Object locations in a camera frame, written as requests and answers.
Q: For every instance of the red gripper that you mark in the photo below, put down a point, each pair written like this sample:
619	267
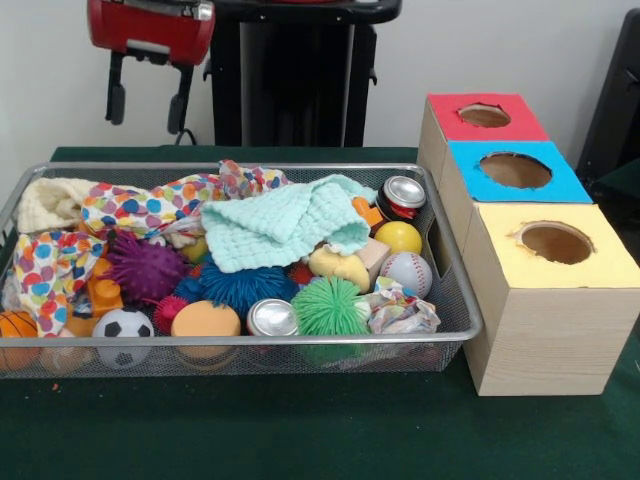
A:
150	32

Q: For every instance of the mint green cloth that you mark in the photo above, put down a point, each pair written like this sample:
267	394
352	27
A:
275	225

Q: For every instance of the shallow clear mesh bin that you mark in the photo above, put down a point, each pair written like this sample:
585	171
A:
300	357

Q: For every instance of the wooden box with three holes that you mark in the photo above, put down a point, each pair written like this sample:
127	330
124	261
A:
550	330

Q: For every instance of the polka dot cloth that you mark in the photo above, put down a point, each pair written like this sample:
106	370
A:
140	205

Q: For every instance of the cream knitted cloth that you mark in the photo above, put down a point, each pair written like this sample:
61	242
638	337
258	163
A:
45	200

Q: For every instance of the purple spiky ball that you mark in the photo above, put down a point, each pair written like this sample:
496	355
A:
145	267

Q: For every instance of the blue spiky ball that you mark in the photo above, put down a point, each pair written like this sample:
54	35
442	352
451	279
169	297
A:
240	287

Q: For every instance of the orange foam ball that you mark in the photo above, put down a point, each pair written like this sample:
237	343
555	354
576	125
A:
205	320

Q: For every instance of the black and white soccer ball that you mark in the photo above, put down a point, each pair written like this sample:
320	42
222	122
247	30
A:
122	327

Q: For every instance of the small orange basketball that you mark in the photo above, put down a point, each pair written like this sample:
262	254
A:
15	325

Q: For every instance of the green spiky ball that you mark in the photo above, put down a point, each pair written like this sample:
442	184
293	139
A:
330	307

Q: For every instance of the yellow ball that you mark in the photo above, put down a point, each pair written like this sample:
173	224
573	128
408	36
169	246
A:
400	237

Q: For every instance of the white baseball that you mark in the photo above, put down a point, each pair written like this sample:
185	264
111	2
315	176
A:
406	274

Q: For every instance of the black chair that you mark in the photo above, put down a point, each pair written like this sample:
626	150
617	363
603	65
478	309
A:
615	90

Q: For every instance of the dark green side tablecloth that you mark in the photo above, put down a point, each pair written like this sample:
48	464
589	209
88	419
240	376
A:
625	185

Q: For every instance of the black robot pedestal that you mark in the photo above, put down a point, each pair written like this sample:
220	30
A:
300	75

